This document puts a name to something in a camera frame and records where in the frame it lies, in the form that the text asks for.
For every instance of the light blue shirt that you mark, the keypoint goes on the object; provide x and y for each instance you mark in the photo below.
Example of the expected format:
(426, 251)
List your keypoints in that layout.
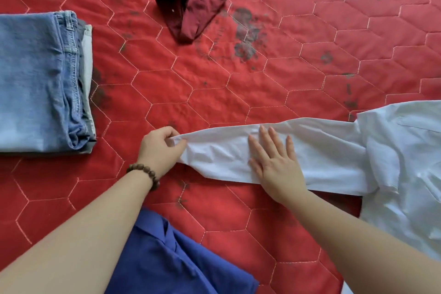
(344, 156)

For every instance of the person's right forearm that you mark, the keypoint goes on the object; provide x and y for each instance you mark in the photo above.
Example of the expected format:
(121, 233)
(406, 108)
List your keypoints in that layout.
(372, 245)

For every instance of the person's right hand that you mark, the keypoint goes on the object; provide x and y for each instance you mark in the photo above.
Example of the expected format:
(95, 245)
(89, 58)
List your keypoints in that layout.
(275, 169)

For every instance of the dark blue shirt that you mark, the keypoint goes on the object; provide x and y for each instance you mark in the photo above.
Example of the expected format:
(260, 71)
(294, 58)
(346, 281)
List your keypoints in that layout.
(172, 262)

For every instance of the person's left hand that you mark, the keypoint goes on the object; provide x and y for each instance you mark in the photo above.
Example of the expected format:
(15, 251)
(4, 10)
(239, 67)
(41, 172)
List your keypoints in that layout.
(156, 156)

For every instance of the dark grey trousers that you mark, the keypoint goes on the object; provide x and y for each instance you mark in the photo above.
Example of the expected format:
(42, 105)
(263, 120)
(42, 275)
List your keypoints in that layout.
(86, 80)

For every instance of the blue denim jeans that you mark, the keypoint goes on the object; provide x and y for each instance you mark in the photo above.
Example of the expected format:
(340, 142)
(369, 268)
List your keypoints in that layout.
(34, 80)

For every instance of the light grey trousers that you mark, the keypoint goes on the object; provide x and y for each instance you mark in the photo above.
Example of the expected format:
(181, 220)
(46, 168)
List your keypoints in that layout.
(88, 63)

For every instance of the red quilted mattress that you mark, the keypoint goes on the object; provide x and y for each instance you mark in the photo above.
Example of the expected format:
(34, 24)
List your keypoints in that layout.
(224, 80)

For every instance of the person's left forearm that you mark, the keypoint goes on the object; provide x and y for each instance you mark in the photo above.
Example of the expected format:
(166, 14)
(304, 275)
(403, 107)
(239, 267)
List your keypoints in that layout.
(69, 235)

